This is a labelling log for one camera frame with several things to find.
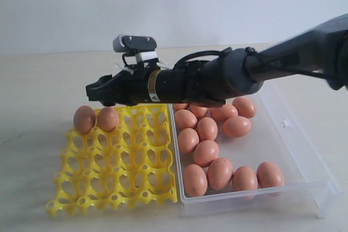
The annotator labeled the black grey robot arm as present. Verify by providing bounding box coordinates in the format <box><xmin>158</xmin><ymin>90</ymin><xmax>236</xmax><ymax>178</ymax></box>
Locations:
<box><xmin>86</xmin><ymin>15</ymin><xmax>347</xmax><ymax>107</ymax></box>

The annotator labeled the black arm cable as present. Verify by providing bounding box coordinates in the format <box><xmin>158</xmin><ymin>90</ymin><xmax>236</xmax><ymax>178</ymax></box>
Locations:
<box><xmin>172</xmin><ymin>46</ymin><xmax>327</xmax><ymax>79</ymax></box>

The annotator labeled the brown egg fifteen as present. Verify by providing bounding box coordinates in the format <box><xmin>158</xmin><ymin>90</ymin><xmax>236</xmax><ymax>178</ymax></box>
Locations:
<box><xmin>196</xmin><ymin>117</ymin><xmax>218</xmax><ymax>141</ymax></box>

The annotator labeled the brown egg four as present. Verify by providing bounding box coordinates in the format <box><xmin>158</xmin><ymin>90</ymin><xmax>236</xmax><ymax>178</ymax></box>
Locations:
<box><xmin>210</xmin><ymin>103</ymin><xmax>238</xmax><ymax>122</ymax></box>

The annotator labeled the yellow plastic egg tray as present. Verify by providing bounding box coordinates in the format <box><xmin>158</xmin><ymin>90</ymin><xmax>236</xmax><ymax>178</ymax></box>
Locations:
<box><xmin>46</xmin><ymin>104</ymin><xmax>177</xmax><ymax>217</ymax></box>

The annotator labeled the brown egg twelve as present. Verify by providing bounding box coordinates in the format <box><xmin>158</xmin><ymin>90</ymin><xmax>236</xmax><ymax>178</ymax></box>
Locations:
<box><xmin>232</xmin><ymin>166</ymin><xmax>258</xmax><ymax>192</ymax></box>

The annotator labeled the brown egg three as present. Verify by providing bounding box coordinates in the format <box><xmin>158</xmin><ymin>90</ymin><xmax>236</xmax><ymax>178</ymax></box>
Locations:
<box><xmin>232</xmin><ymin>97</ymin><xmax>257</xmax><ymax>118</ymax></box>

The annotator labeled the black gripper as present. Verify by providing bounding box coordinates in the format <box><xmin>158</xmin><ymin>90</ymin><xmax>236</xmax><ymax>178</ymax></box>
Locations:
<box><xmin>85</xmin><ymin>66</ymin><xmax>160</xmax><ymax>106</ymax></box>

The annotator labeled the brown egg thirteen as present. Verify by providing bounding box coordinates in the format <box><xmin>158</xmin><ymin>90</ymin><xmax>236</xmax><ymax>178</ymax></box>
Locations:
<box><xmin>256</xmin><ymin>161</ymin><xmax>285</xmax><ymax>189</ymax></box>

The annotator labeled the clear plastic container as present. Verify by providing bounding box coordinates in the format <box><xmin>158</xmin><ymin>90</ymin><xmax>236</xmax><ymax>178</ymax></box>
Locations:
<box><xmin>175</xmin><ymin>83</ymin><xmax>342</xmax><ymax>218</ymax></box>

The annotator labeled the brown egg one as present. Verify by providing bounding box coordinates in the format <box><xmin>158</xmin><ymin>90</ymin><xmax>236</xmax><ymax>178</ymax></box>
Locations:
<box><xmin>73</xmin><ymin>105</ymin><xmax>96</xmax><ymax>135</ymax></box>

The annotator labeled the brown egg ten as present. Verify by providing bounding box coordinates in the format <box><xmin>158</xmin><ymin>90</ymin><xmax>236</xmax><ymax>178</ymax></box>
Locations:
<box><xmin>207</xmin><ymin>158</ymin><xmax>233</xmax><ymax>190</ymax></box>

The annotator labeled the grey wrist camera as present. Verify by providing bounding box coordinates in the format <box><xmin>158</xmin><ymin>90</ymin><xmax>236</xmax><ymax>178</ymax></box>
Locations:
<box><xmin>113</xmin><ymin>35</ymin><xmax>157</xmax><ymax>53</ymax></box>

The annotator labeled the brown egg fourteen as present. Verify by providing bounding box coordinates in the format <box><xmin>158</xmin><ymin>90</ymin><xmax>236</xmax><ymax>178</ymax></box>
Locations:
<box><xmin>174</xmin><ymin>109</ymin><xmax>198</xmax><ymax>129</ymax></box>

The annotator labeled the brown egg eleven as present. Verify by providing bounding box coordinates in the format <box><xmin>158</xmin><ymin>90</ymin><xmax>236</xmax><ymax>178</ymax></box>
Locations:
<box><xmin>183</xmin><ymin>164</ymin><xmax>208</xmax><ymax>197</ymax></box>

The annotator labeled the brown egg six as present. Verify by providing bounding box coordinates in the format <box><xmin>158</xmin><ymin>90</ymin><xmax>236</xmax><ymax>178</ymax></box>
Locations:
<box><xmin>189</xmin><ymin>104</ymin><xmax>209</xmax><ymax>119</ymax></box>

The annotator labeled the brown egg five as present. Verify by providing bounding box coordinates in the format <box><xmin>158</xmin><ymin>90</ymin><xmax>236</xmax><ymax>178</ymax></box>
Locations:
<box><xmin>222</xmin><ymin>116</ymin><xmax>251</xmax><ymax>138</ymax></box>

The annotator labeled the brown egg seven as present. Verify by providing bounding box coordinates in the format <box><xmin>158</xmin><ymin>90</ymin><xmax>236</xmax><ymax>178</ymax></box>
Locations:
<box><xmin>172</xmin><ymin>103</ymin><xmax>189</xmax><ymax>111</ymax></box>

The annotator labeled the brown egg two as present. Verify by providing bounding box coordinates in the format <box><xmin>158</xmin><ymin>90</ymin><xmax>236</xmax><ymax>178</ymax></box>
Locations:
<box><xmin>97</xmin><ymin>107</ymin><xmax>120</xmax><ymax>132</ymax></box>

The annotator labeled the brown egg nine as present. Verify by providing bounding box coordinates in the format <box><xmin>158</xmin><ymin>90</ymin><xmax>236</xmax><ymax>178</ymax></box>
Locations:
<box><xmin>193</xmin><ymin>140</ymin><xmax>220</xmax><ymax>167</ymax></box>

